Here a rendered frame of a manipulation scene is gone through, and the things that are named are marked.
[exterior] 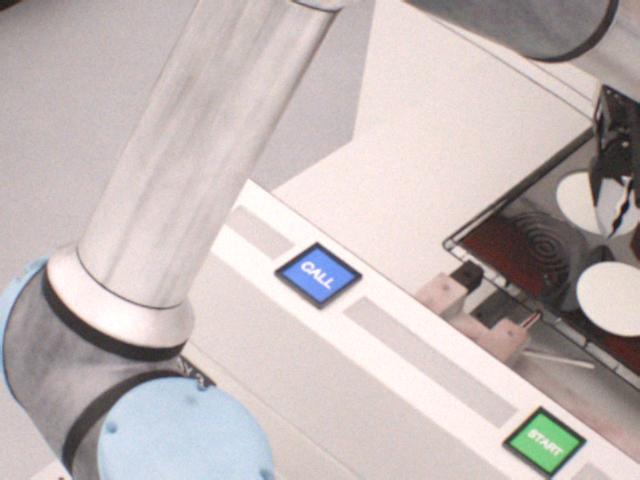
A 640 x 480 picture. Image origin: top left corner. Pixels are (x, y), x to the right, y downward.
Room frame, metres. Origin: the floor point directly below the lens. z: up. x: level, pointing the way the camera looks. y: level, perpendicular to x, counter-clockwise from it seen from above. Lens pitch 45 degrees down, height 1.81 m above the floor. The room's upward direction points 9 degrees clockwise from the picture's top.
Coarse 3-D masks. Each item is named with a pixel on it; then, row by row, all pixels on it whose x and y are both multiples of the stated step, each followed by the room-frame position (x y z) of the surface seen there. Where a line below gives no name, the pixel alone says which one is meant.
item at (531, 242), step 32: (576, 160) 1.13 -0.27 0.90; (544, 192) 1.06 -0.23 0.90; (512, 224) 1.00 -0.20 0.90; (544, 224) 1.01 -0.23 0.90; (480, 256) 0.95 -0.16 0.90; (512, 256) 0.96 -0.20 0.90; (544, 256) 0.97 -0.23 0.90; (576, 256) 0.97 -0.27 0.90; (608, 256) 0.98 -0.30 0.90; (544, 288) 0.92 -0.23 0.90; (576, 288) 0.93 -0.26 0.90; (576, 320) 0.88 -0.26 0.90
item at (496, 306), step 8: (488, 296) 0.95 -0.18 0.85; (496, 296) 0.95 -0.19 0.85; (504, 296) 0.95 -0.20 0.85; (480, 304) 0.93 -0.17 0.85; (488, 304) 0.93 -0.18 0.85; (496, 304) 0.94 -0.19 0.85; (504, 304) 0.94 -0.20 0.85; (512, 304) 0.95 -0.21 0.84; (472, 312) 0.92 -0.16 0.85; (480, 312) 0.92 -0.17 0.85; (488, 312) 0.92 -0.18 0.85; (496, 312) 0.93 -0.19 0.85; (504, 312) 0.94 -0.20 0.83; (480, 320) 0.91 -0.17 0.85; (488, 320) 0.91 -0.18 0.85; (496, 320) 0.93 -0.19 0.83; (488, 328) 0.92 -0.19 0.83
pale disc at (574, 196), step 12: (564, 180) 1.09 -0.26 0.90; (576, 180) 1.09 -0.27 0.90; (588, 180) 1.10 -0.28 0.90; (564, 192) 1.07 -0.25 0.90; (576, 192) 1.07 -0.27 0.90; (588, 192) 1.08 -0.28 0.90; (624, 192) 1.09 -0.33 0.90; (564, 204) 1.05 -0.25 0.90; (576, 204) 1.05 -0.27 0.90; (588, 204) 1.06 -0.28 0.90; (576, 216) 1.03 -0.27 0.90; (588, 216) 1.04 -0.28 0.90; (588, 228) 1.02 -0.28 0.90
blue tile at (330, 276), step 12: (300, 264) 0.84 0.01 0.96; (312, 264) 0.84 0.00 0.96; (324, 264) 0.84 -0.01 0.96; (336, 264) 0.84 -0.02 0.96; (288, 276) 0.82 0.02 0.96; (300, 276) 0.82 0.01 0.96; (312, 276) 0.82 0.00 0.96; (324, 276) 0.83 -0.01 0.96; (336, 276) 0.83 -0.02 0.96; (348, 276) 0.83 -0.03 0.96; (312, 288) 0.81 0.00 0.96; (324, 288) 0.81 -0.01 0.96; (336, 288) 0.81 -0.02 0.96
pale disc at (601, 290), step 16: (592, 272) 0.95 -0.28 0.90; (608, 272) 0.96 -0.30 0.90; (624, 272) 0.96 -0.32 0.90; (592, 288) 0.93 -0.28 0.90; (608, 288) 0.93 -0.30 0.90; (624, 288) 0.94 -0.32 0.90; (592, 304) 0.91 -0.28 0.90; (608, 304) 0.91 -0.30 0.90; (624, 304) 0.91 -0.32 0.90; (592, 320) 0.89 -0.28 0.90; (608, 320) 0.89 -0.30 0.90; (624, 320) 0.89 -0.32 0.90
